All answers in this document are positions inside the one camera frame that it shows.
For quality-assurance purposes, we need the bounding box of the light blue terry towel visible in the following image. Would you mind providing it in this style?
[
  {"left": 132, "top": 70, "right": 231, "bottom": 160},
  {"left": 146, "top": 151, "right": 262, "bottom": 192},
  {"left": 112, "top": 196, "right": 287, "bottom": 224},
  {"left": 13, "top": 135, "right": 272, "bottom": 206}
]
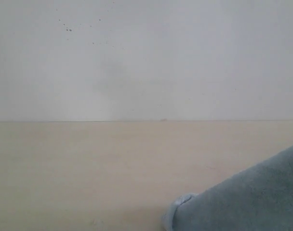
[{"left": 162, "top": 146, "right": 293, "bottom": 231}]

